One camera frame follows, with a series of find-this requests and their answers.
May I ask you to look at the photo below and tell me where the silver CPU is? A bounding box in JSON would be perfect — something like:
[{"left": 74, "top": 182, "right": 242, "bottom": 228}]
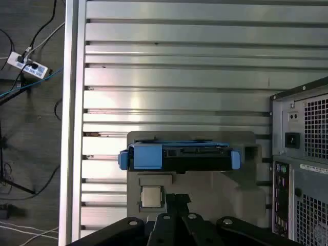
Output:
[{"left": 141, "top": 186, "right": 165, "bottom": 208}]

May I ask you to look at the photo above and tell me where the white power strip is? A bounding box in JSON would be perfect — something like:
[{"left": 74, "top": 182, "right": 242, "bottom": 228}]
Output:
[{"left": 7, "top": 51, "right": 49, "bottom": 79}]

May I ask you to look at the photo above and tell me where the blue floor cable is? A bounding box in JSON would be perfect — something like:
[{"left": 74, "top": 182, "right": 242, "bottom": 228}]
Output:
[{"left": 0, "top": 67, "right": 64, "bottom": 98}]

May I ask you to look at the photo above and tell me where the hard disk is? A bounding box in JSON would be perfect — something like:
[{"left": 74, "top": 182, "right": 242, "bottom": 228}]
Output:
[{"left": 118, "top": 139, "right": 241, "bottom": 173}]

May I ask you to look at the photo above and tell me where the grey parts rack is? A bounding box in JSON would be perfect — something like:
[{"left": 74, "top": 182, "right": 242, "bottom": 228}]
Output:
[{"left": 127, "top": 131, "right": 272, "bottom": 231}]

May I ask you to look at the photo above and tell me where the black tripod stand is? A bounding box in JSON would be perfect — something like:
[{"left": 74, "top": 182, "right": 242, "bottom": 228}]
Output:
[{"left": 0, "top": 97, "right": 36, "bottom": 195}]

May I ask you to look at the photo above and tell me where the black PC case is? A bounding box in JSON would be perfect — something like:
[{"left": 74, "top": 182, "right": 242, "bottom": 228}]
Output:
[{"left": 269, "top": 76, "right": 328, "bottom": 246}]

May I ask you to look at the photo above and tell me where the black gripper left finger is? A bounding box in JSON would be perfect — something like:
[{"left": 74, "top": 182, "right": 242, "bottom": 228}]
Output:
[{"left": 67, "top": 194, "right": 177, "bottom": 246}]

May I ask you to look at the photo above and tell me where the grey power supply unit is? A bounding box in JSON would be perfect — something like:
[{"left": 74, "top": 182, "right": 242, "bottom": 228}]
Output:
[{"left": 273, "top": 93, "right": 328, "bottom": 165}]

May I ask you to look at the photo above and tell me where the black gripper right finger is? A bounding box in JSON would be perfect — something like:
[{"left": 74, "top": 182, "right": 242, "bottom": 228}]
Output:
[{"left": 175, "top": 194, "right": 303, "bottom": 246}]

